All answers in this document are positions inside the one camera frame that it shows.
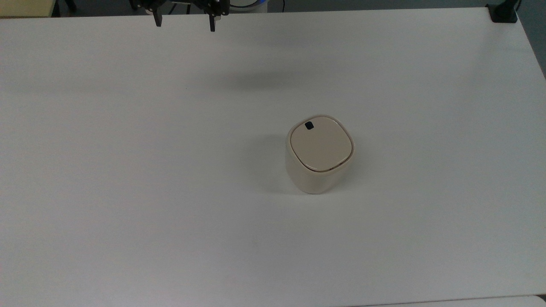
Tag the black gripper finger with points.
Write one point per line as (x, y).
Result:
(158, 19)
(212, 23)

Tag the black table clamp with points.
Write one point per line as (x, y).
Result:
(503, 13)

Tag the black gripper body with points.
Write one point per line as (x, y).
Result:
(200, 5)

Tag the beige trash bin with lid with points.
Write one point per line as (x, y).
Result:
(319, 155)

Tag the yellow cabinet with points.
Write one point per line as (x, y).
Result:
(25, 7)

